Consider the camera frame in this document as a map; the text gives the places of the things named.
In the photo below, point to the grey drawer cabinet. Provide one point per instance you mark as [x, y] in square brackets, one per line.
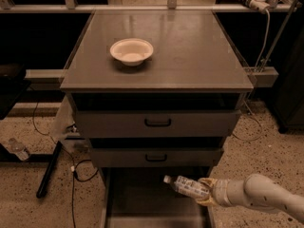
[191, 55]

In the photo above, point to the clear bottle on floor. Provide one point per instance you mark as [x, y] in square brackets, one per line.
[19, 149]

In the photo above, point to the black table at left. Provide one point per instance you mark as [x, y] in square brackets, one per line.
[12, 85]

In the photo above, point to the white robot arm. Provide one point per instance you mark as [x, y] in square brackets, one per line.
[255, 192]

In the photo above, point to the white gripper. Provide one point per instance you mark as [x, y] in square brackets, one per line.
[222, 190]

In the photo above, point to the white paper bowl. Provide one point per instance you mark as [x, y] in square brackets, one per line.
[132, 51]

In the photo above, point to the bottom grey open drawer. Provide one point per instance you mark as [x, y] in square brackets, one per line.
[138, 198]

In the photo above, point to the blue label plastic bottle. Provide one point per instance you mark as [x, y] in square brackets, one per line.
[190, 188]

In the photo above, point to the top grey drawer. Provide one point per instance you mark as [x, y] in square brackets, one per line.
[155, 115]

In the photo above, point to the black pole on floor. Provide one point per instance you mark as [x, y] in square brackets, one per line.
[42, 190]

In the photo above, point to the middle grey drawer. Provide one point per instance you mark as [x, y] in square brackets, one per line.
[155, 152]

